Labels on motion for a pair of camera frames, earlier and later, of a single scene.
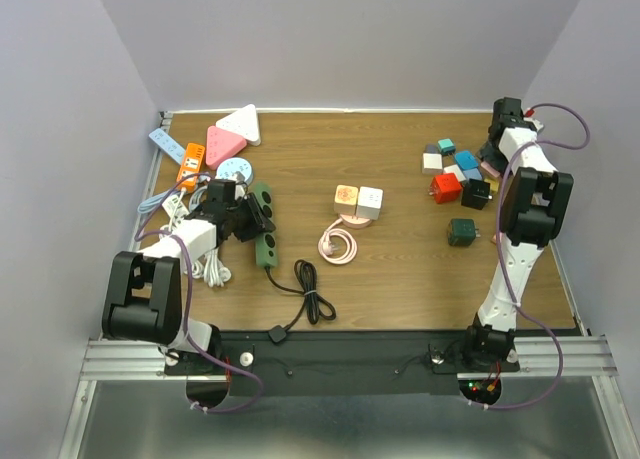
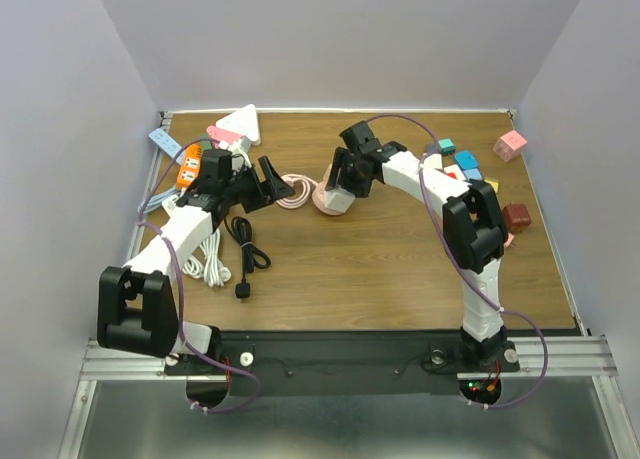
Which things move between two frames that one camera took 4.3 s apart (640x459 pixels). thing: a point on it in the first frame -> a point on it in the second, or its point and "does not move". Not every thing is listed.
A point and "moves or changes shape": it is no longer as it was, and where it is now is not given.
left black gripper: x=258 y=222 -> x=272 y=189
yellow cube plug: x=494 y=185 does not move
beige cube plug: x=345 y=200 -> x=326 y=175
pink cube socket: x=489 y=168 moves or changes shape
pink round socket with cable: x=326 y=246 -> x=306 y=188
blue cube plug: x=466 y=160 does not move
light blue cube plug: x=473 y=174 does not move
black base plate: x=344 y=362 does not move
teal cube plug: x=446 y=146 does not move
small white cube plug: x=455 y=169 does not move
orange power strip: x=190 y=165 does not move
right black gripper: x=486 y=154 -> x=340 y=159
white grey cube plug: x=370 y=202 -> x=338 y=199
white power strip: x=175 y=209 does not move
